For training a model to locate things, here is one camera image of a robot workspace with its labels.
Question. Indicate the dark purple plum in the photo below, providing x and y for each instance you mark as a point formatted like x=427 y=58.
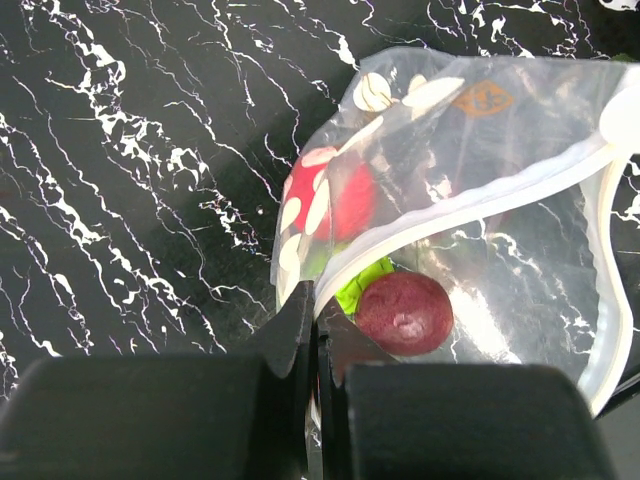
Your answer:
x=405 y=313

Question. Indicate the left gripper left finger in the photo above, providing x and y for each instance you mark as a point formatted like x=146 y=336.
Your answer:
x=239 y=415

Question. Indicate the clear bag with white dots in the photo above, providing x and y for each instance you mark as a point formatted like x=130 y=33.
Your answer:
x=494 y=176

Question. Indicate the red apple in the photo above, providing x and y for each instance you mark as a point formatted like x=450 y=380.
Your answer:
x=328 y=195

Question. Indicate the black marble pattern mat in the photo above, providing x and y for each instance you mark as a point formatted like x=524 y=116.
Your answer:
x=144 y=145

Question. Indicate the green apple top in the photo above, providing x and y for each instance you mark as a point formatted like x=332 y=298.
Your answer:
x=313 y=262

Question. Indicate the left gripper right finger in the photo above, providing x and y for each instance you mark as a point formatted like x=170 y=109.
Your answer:
x=381 y=419

